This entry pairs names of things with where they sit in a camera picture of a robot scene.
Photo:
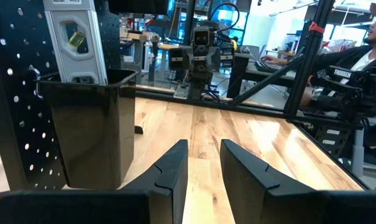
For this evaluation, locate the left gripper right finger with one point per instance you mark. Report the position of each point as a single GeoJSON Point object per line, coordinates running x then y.
{"type": "Point", "coordinates": [253, 193]}

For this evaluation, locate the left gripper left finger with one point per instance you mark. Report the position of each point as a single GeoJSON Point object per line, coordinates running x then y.
{"type": "Point", "coordinates": [169, 186]}

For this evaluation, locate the grey torpedo level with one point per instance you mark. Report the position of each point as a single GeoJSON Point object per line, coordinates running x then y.
{"type": "Point", "coordinates": [82, 65]}

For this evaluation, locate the black Trossen-labelled robot arm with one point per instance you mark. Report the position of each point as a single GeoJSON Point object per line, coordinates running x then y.
{"type": "Point", "coordinates": [343, 74]}

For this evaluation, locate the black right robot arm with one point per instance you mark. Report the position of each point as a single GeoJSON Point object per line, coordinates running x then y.
{"type": "Point", "coordinates": [200, 84]}

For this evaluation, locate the black desk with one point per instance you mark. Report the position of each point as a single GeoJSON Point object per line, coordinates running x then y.
{"type": "Point", "coordinates": [240, 74]}

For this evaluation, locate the wide black bin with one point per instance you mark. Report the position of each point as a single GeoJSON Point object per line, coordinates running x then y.
{"type": "Point", "coordinates": [138, 6]}

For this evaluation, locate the black keyboard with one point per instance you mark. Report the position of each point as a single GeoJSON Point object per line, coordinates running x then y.
{"type": "Point", "coordinates": [261, 65]}

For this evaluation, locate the tall narrow black bin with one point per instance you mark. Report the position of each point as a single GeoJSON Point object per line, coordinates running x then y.
{"type": "Point", "coordinates": [91, 140]}

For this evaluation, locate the person's hand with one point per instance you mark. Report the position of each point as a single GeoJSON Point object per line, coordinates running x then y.
{"type": "Point", "coordinates": [273, 59]}
{"type": "Point", "coordinates": [305, 99]}

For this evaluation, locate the black perforated side panel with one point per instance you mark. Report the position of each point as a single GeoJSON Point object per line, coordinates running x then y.
{"type": "Point", "coordinates": [333, 146]}

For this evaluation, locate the grey metal table leg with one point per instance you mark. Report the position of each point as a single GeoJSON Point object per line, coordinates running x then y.
{"type": "Point", "coordinates": [358, 152]}

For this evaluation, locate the red clip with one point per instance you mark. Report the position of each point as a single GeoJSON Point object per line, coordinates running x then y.
{"type": "Point", "coordinates": [316, 28]}

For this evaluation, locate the silver bin mounting clip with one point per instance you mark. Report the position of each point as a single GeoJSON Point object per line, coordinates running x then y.
{"type": "Point", "coordinates": [38, 77]}

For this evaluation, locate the person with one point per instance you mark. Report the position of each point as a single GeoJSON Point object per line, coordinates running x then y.
{"type": "Point", "coordinates": [346, 59]}

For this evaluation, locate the black perforated pegboard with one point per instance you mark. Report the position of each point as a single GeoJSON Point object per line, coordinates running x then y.
{"type": "Point", "coordinates": [1, 149]}

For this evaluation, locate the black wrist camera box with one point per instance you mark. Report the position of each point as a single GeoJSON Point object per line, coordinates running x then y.
{"type": "Point", "coordinates": [201, 37]}

